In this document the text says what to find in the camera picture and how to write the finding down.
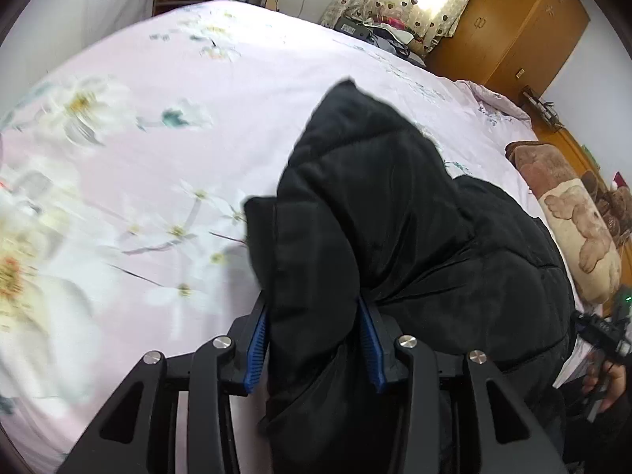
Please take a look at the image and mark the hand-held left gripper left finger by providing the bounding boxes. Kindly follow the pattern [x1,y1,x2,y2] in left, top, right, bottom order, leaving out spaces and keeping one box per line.
[56,291,271,474]

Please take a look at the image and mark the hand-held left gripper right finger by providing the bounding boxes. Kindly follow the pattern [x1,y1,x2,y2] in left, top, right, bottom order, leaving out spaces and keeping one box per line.
[356,296,568,474]

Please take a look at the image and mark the black padded jacket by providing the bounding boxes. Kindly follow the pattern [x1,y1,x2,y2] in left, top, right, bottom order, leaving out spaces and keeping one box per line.
[243,78,577,474]

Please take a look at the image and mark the pile of clothes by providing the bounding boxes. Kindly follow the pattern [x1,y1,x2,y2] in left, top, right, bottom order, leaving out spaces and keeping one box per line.
[333,12,430,65]

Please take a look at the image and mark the person's right hand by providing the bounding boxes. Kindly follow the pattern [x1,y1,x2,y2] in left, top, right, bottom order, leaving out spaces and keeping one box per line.
[583,363,628,413]

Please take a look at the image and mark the teddy bear pillow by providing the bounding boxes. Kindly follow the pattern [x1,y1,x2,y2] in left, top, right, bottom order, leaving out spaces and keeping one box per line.
[504,141,623,304]

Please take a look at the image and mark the brown teddy bear plush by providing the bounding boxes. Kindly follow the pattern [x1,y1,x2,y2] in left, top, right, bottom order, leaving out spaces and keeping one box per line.
[580,170,632,248]

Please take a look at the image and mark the wooden headboard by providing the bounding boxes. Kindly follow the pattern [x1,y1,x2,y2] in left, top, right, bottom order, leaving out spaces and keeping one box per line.
[533,123,632,193]

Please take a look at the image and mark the pink floral bed sheet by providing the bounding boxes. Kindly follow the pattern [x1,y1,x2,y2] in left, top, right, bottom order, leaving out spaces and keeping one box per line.
[0,1,593,474]

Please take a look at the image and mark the wooden wardrobe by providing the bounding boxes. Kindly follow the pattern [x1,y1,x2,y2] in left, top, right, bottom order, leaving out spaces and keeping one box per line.
[425,0,591,104]

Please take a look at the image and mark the dark wire rack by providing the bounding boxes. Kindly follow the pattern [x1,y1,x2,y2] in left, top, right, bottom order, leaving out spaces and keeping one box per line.
[521,86,564,132]

